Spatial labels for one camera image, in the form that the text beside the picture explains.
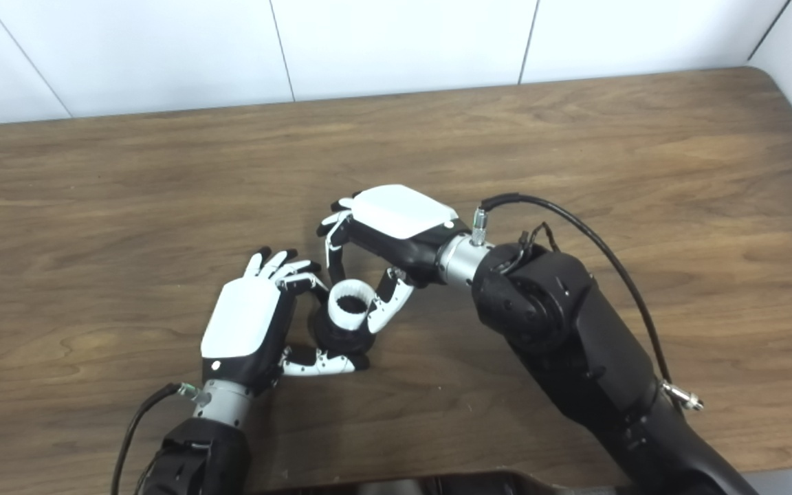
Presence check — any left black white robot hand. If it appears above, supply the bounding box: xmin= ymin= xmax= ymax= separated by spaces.
xmin=200 ymin=247 xmax=371 ymax=398

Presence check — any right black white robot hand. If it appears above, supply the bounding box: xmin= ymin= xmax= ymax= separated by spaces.
xmin=317 ymin=184 xmax=471 ymax=334

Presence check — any round black plastic part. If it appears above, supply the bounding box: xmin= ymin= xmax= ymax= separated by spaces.
xmin=310 ymin=294 xmax=376 ymax=355

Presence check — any white plastic ring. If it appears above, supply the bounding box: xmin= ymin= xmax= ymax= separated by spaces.
xmin=327 ymin=278 xmax=376 ymax=327

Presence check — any black robot torso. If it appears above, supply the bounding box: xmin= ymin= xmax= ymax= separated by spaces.
xmin=252 ymin=469 xmax=637 ymax=495

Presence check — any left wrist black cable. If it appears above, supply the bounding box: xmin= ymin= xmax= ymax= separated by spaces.
xmin=111 ymin=383 xmax=211 ymax=495

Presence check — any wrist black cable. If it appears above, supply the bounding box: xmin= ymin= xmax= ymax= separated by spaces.
xmin=111 ymin=383 xmax=211 ymax=495
xmin=472 ymin=192 xmax=705 ymax=412

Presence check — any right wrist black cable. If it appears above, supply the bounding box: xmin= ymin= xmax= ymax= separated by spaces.
xmin=472 ymin=192 xmax=705 ymax=412

